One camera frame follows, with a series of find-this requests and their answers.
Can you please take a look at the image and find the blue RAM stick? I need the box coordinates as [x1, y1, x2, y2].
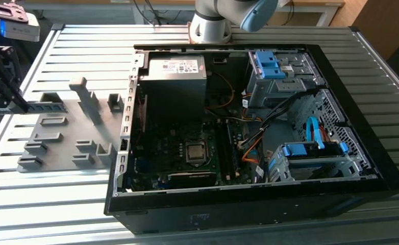
[0, 101, 67, 115]

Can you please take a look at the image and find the black RAM slot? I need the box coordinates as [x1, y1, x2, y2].
[217, 119, 225, 181]

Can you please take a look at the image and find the grey plastic parts rack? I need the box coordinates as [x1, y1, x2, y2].
[15, 76, 125, 174]

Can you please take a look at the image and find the grey power supply unit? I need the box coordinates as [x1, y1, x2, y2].
[138, 55, 209, 120]

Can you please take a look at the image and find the green motherboard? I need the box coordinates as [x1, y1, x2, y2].
[130, 116, 254, 191]

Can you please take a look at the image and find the silver CPU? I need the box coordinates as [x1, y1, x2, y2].
[186, 144, 206, 159]

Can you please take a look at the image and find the black CPU socket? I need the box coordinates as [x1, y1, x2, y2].
[184, 138, 209, 168]

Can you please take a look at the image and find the black graphics card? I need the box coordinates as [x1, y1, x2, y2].
[166, 170, 217, 190]

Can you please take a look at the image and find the silver drive cage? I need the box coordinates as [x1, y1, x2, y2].
[245, 51, 325, 109]

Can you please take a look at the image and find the black PC case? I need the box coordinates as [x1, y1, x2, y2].
[103, 43, 399, 235]

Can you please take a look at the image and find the hard disk in blue carrier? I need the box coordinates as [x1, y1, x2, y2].
[282, 142, 349, 158]

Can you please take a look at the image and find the silver disk bay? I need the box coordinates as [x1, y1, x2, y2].
[266, 141, 369, 183]

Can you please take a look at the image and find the wooden cabinet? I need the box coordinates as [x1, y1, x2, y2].
[329, 0, 399, 61]

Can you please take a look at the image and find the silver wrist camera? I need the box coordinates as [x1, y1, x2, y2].
[0, 1, 42, 43]

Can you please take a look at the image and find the yellow wire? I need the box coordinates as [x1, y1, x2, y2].
[204, 72, 237, 111]

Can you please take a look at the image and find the blue plastic bracket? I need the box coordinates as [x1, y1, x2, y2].
[254, 51, 285, 79]

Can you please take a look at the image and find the orange data wire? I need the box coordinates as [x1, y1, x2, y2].
[241, 135, 264, 164]

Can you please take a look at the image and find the black cable bundle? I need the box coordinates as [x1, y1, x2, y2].
[240, 90, 310, 149]

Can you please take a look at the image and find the blue data wire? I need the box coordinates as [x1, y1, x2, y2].
[305, 116, 325, 150]

